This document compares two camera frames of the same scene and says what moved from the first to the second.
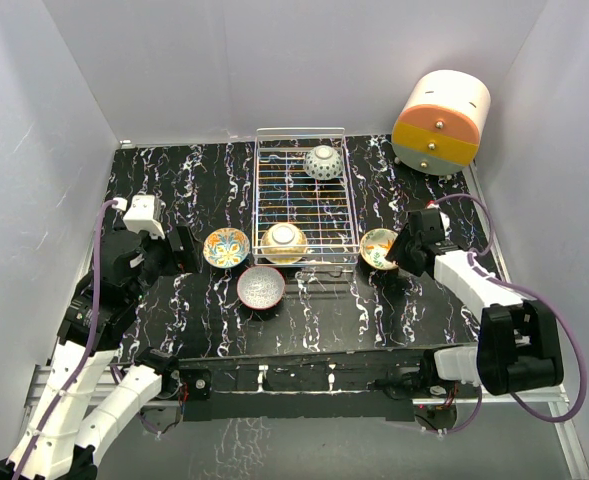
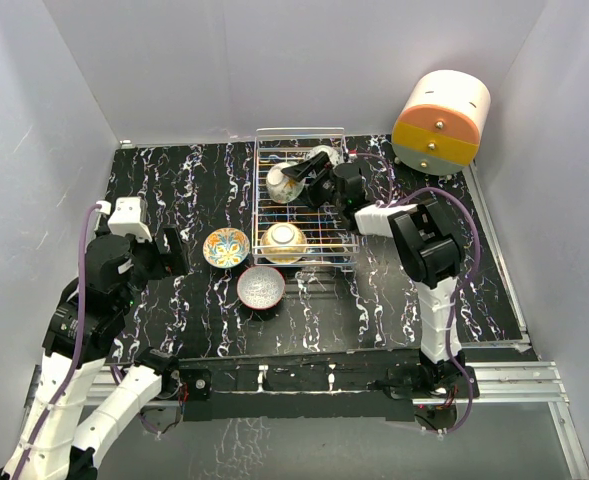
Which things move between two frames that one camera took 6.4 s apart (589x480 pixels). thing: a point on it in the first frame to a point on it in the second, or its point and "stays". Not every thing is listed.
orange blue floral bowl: x=226 y=248 stays
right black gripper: x=397 y=252 to x=304 y=170
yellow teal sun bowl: x=283 y=243 stays
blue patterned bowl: x=323 y=162 stays
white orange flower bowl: x=374 y=247 to x=282 y=187
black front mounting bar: x=346 y=383 stays
